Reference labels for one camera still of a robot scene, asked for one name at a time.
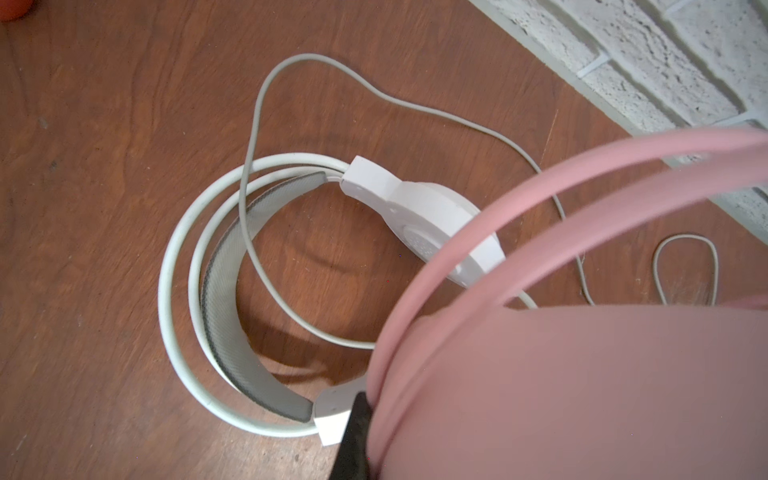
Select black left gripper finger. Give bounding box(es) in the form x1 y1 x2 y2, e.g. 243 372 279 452
328 392 372 480

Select pink headphones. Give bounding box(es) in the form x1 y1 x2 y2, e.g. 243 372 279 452
363 128 767 479

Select red black pipe wrench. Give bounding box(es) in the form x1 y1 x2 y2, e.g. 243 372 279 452
0 0 34 23

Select grey white headphone cable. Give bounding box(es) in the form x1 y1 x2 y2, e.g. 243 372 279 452
238 53 720 351

